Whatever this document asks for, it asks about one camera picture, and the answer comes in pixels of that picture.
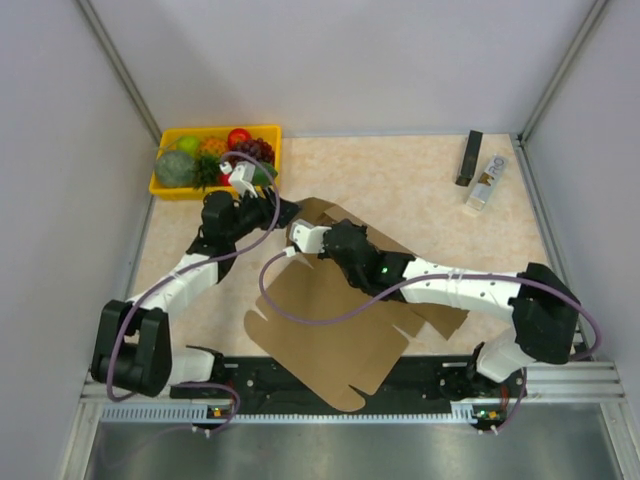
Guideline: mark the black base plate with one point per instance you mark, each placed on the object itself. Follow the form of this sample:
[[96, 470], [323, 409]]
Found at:
[[415, 385]]

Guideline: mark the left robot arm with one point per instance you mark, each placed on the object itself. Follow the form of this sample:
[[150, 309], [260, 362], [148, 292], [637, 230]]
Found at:
[[133, 349]]

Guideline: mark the yellow plastic tray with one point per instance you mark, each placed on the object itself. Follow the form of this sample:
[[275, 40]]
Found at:
[[271, 133]]

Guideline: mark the green melon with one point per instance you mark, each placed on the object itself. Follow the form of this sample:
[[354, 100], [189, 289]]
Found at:
[[175, 169]]

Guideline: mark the white silver carton box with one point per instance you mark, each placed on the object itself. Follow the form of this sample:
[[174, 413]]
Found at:
[[487, 183]]

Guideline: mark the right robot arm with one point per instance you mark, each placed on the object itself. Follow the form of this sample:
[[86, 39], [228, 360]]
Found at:
[[538, 308]]

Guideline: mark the green lemon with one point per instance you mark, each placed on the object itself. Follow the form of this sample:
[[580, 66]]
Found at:
[[264, 174]]

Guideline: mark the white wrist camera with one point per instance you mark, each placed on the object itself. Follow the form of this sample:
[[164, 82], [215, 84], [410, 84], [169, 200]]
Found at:
[[240, 177], [306, 239]]

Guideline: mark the purple grapes bunch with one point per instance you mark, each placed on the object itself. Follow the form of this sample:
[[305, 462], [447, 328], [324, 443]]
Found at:
[[258, 149]]

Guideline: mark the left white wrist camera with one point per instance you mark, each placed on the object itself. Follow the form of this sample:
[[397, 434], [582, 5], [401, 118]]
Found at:
[[240, 177]]

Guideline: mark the black carton box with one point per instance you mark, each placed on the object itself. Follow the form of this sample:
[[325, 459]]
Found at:
[[468, 164]]

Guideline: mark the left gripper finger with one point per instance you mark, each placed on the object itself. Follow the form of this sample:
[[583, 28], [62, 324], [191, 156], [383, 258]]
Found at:
[[289, 208], [283, 220]]

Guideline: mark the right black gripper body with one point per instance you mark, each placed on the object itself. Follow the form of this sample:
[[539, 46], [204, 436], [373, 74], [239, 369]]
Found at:
[[354, 280]]

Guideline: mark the brown cardboard box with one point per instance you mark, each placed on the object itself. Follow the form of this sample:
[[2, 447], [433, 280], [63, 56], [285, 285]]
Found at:
[[321, 330]]

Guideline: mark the red apple front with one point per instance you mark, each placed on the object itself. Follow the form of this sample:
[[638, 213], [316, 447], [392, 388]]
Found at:
[[224, 179]]

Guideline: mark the aluminium frame rail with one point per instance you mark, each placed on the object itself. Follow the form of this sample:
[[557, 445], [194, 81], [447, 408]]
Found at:
[[562, 425]]

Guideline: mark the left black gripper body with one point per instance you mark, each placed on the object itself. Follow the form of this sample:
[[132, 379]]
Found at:
[[253, 214]]

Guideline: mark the red apple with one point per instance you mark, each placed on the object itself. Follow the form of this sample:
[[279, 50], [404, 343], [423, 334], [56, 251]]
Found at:
[[238, 135], [224, 179]]

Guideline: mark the red apple back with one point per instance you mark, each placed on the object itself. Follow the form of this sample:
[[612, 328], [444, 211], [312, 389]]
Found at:
[[238, 135]]

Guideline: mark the green apple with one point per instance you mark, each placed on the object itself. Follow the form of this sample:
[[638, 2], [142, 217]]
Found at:
[[188, 144]]

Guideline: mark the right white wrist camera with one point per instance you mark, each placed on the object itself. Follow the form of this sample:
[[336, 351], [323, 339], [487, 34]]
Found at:
[[306, 239]]

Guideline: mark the orange pineapple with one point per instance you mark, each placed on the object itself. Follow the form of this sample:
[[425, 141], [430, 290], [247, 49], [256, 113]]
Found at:
[[212, 147]]

